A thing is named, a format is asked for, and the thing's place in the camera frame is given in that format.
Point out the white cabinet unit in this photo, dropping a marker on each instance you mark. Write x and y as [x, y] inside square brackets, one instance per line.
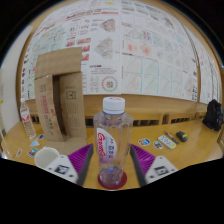
[10, 83]

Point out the dark pen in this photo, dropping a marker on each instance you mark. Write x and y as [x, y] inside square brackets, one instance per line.
[172, 137]

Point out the white remote control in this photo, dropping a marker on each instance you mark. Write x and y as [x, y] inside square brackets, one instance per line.
[166, 141]

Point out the pale round table sticker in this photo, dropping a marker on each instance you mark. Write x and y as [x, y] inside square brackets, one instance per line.
[157, 145]

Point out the brown cardboard box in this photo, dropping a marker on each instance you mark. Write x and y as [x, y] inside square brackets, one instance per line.
[70, 100]

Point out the small black pouch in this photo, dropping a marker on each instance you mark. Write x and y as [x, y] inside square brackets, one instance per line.
[182, 136]

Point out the flat round red coaster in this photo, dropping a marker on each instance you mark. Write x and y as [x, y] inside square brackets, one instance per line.
[123, 182]

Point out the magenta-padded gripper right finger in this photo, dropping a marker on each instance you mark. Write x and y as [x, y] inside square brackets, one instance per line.
[145, 160]

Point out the black bag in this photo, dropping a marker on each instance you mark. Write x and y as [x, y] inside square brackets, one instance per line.
[213, 116]

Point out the multicoloured table sticker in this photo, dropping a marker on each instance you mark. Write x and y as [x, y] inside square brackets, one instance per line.
[32, 152]

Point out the white triangular table sticker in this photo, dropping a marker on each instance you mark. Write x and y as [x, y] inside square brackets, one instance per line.
[35, 143]

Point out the clear water bottle white cap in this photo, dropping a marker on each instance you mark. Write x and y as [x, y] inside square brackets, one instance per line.
[113, 133]

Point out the large printed wall posters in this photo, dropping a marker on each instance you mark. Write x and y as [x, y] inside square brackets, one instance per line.
[150, 50]

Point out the clear bottle with red label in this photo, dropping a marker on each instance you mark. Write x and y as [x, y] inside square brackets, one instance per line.
[27, 123]

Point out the blue oval table sticker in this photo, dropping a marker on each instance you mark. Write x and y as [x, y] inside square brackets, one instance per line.
[41, 136]
[144, 142]

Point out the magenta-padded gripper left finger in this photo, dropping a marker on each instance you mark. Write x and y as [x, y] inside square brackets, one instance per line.
[80, 160]

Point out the red and white table sticker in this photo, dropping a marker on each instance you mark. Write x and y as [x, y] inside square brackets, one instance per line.
[19, 152]

